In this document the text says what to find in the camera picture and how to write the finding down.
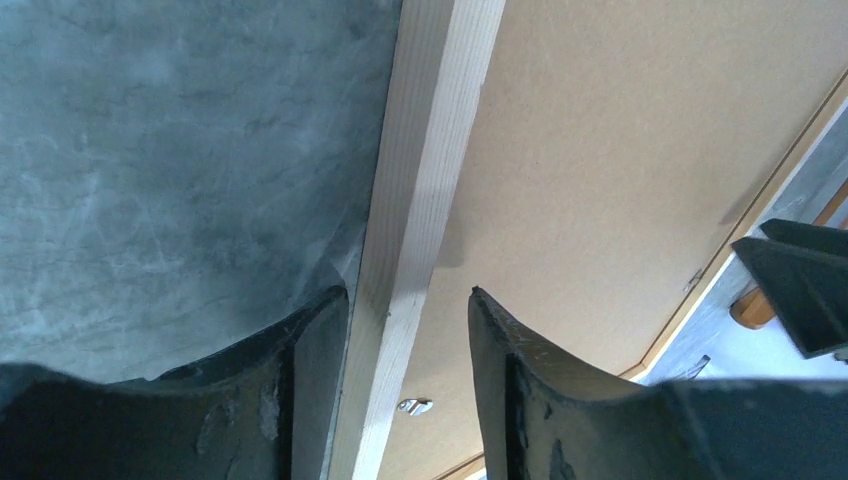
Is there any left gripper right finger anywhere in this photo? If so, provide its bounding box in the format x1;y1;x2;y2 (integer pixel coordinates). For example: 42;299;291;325
468;287;847;479

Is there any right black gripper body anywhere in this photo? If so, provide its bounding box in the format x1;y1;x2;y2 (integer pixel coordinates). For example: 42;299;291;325
731;219;847;359

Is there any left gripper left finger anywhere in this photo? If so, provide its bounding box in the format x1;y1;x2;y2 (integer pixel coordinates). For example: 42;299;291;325
1;286;349;479

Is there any light wooden picture frame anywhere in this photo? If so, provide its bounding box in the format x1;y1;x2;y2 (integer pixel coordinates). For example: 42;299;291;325
328;1;847;479

